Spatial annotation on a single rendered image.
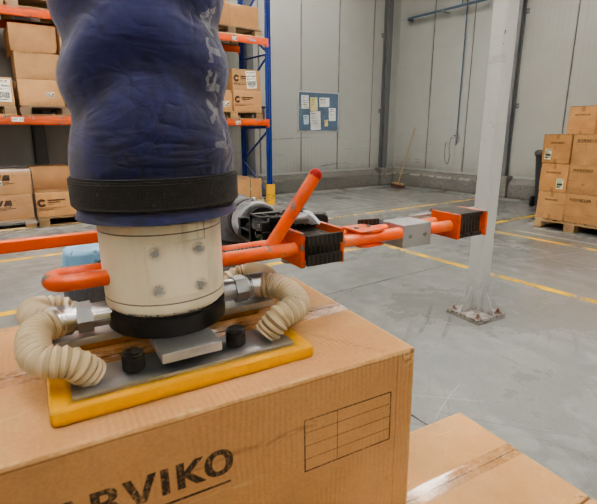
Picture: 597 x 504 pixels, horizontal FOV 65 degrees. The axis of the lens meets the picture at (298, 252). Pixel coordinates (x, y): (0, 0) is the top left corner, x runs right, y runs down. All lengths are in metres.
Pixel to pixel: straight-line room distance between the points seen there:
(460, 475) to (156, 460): 0.92
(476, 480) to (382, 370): 0.70
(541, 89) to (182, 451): 10.60
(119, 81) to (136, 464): 0.43
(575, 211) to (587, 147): 0.87
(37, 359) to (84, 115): 0.29
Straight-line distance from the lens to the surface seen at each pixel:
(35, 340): 0.64
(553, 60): 10.90
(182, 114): 0.59
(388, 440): 0.79
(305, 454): 0.70
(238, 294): 0.74
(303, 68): 11.29
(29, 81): 7.91
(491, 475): 1.39
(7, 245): 0.94
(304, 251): 0.75
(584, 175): 7.51
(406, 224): 0.89
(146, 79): 0.59
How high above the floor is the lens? 1.39
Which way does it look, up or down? 15 degrees down
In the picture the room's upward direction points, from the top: straight up
